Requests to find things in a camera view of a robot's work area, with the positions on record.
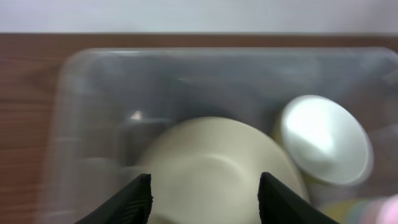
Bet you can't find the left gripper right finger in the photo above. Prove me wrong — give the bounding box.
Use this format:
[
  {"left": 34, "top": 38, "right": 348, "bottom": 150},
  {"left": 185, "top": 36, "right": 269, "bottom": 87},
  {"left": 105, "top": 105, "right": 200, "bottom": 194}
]
[{"left": 257, "top": 172, "right": 338, "bottom": 224}]

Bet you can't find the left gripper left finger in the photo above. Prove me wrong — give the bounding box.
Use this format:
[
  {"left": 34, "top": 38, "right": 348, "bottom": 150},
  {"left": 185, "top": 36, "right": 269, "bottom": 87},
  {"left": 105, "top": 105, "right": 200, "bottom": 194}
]
[{"left": 76, "top": 174, "right": 153, "bottom": 224}]

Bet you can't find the large cream bowl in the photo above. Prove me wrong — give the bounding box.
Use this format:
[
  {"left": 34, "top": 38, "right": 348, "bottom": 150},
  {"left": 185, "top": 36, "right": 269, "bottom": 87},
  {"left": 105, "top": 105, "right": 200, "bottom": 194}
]
[{"left": 139, "top": 117, "right": 308, "bottom": 224}]

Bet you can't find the small white bowl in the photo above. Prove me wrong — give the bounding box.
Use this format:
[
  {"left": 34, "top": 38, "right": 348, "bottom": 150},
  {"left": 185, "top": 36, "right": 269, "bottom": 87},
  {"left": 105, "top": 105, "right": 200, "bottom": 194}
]
[{"left": 278, "top": 95, "right": 374, "bottom": 186}]

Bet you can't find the pink plastic cup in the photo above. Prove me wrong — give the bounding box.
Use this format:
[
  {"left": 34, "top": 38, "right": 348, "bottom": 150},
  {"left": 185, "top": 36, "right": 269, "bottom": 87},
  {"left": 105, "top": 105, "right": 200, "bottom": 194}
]
[{"left": 374, "top": 194, "right": 397, "bottom": 224}]

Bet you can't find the clear plastic storage bin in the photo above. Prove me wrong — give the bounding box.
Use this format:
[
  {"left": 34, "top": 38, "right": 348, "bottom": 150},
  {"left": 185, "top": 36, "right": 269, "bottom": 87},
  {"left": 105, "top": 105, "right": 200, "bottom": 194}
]
[{"left": 37, "top": 47, "right": 397, "bottom": 223}]

